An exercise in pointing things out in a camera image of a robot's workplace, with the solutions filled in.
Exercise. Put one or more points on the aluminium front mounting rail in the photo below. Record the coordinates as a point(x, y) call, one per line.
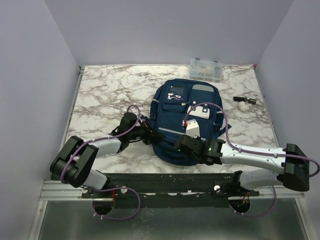
point(173, 190)

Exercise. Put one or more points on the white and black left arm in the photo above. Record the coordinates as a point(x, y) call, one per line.
point(73, 164)

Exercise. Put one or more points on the clear plastic screw organiser box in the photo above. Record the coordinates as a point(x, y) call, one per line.
point(206, 70)

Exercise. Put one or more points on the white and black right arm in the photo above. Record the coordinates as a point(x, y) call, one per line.
point(286, 167)

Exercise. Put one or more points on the navy blue student backpack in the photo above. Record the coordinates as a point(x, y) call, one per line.
point(182, 106)

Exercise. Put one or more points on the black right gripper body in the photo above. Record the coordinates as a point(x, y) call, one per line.
point(196, 139)

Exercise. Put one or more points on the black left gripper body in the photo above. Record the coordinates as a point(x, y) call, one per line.
point(144, 133)

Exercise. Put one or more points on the black and white cylinder tool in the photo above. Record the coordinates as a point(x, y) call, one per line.
point(244, 102)

